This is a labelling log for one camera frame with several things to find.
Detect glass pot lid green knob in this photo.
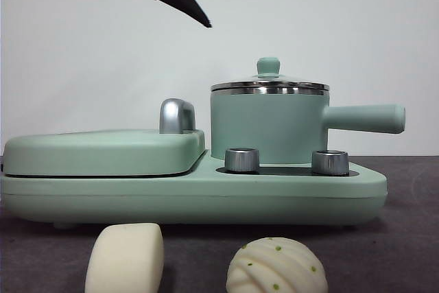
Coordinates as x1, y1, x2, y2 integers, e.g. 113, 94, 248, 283
211, 56, 330, 90

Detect plain white steamed bun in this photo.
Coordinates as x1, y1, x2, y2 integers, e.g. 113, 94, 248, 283
84, 223, 165, 293

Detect round white bun green dots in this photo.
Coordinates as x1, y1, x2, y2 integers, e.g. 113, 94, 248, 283
226, 237, 329, 293

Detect silver control knob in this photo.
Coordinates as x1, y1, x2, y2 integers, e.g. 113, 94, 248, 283
224, 148, 261, 173
311, 149, 350, 175

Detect green griddle lid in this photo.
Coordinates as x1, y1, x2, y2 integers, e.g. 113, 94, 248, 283
3, 128, 206, 176

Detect green breakfast machine base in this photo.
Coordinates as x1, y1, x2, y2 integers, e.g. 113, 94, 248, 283
0, 148, 389, 231

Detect green pot with handle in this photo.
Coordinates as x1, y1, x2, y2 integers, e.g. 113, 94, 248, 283
210, 86, 407, 165

